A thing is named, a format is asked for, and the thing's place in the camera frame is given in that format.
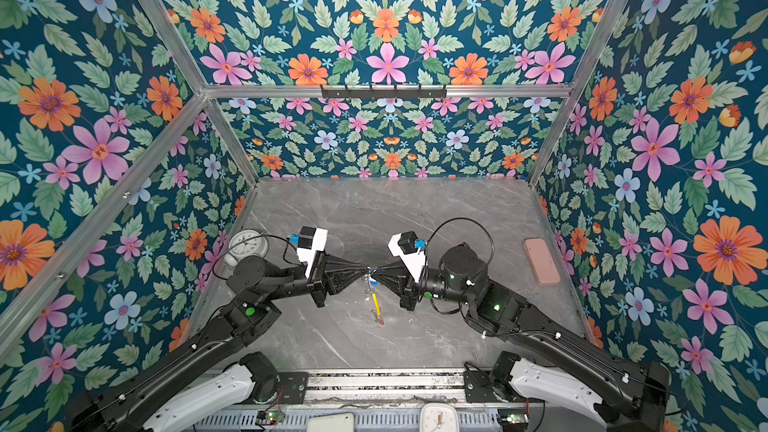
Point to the black hook rail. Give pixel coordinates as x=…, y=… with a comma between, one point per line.
x=371, y=92

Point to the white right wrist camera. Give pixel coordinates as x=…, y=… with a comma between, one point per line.
x=411, y=251

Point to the pink rectangular case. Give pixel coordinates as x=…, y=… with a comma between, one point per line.
x=542, y=263

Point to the white device at front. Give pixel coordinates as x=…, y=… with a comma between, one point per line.
x=344, y=422

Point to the large grey perforated keyring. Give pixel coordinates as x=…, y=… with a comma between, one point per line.
x=376, y=309

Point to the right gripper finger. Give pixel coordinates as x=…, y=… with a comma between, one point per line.
x=394, y=281
x=394, y=269

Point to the white square clock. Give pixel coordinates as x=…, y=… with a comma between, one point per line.
x=438, y=417

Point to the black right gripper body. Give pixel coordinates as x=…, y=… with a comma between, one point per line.
x=411, y=297

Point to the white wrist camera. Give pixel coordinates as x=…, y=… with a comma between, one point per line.
x=309, y=242
x=411, y=251

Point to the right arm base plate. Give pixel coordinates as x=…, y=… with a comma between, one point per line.
x=480, y=387

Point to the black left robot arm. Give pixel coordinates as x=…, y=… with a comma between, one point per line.
x=167, y=396

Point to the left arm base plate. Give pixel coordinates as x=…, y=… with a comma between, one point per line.
x=285, y=387

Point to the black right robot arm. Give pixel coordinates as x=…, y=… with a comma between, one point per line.
x=578, y=375

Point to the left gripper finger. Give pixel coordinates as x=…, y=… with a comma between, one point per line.
x=338, y=264
x=338, y=280

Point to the white alarm clock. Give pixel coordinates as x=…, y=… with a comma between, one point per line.
x=244, y=244

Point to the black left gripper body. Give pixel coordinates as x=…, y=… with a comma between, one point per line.
x=316, y=284

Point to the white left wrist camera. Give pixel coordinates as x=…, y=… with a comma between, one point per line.
x=309, y=242

